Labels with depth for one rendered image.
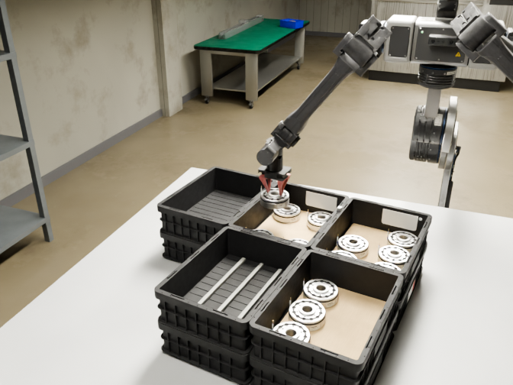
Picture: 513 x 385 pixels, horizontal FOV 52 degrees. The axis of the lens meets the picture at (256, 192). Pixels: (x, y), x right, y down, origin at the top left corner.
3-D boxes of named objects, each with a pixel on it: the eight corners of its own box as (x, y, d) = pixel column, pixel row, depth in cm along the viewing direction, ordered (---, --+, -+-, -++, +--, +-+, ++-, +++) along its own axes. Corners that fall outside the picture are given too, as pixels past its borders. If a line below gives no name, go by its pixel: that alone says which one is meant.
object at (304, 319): (300, 296, 153) (300, 294, 153) (330, 308, 148) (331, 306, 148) (282, 315, 145) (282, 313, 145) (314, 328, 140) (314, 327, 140)
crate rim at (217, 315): (226, 231, 176) (226, 224, 175) (308, 254, 164) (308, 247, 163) (152, 296, 145) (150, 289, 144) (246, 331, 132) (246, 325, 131)
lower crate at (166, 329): (227, 280, 185) (227, 252, 180) (305, 306, 173) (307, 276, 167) (158, 353, 154) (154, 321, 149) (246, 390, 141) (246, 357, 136)
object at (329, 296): (310, 276, 161) (311, 275, 161) (342, 285, 158) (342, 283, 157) (298, 296, 153) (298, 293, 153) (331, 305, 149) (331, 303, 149)
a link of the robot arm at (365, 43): (401, 30, 142) (373, 5, 142) (366, 69, 144) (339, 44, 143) (375, 54, 186) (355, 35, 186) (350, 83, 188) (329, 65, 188)
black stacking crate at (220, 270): (227, 255, 180) (226, 227, 175) (306, 279, 168) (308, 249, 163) (155, 323, 149) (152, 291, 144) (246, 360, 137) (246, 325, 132)
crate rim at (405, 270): (350, 202, 195) (350, 195, 194) (432, 221, 182) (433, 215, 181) (308, 254, 164) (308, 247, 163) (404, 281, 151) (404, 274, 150)
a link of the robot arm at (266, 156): (302, 136, 174) (283, 118, 173) (291, 149, 164) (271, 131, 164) (282, 159, 180) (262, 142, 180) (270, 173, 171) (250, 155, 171)
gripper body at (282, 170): (283, 179, 177) (283, 160, 174) (257, 173, 182) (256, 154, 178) (291, 172, 182) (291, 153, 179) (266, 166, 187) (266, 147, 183)
